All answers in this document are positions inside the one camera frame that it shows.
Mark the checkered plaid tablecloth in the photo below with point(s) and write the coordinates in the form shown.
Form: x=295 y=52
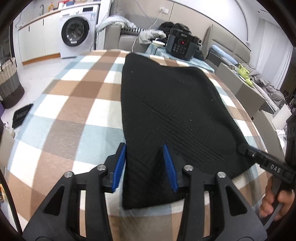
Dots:
x=76 y=123

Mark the grey bed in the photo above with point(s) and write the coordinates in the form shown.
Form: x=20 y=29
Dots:
x=230 y=44

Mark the white kitchen cabinet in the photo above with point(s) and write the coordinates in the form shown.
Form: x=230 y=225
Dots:
x=40 y=40

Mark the black knit sweater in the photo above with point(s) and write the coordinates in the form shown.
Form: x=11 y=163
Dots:
x=180 y=107

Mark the grey white blanket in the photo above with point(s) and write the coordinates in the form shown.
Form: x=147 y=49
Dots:
x=144 y=36

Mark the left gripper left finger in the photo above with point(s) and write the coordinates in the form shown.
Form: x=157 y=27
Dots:
x=57 y=217

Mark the light blue pillow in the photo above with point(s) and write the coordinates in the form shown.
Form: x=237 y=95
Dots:
x=223 y=55

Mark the black clothes pile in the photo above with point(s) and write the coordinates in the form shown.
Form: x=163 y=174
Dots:
x=167 y=26

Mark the white curtain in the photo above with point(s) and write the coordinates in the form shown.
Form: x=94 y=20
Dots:
x=275 y=54

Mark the white wall socket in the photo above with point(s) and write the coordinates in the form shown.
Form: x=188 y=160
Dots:
x=163 y=10

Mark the light blue checkered side cloth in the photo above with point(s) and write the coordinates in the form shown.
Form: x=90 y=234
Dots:
x=160 y=51

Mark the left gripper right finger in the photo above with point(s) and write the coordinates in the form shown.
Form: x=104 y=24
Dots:
x=232 y=218

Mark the grey storage box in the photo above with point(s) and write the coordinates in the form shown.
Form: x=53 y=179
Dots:
x=273 y=130
x=248 y=96

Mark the white front-load washing machine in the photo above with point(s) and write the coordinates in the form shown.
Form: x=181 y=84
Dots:
x=77 y=29

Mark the woven laundry basket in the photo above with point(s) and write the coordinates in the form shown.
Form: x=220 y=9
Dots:
x=11 y=88

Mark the grey sofa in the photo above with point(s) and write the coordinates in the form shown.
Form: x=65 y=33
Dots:
x=116 y=38

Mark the green plush toy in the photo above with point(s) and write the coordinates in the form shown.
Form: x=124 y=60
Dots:
x=244 y=73

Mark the dark electric pressure cooker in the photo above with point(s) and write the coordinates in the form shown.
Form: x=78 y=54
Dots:
x=181 y=44

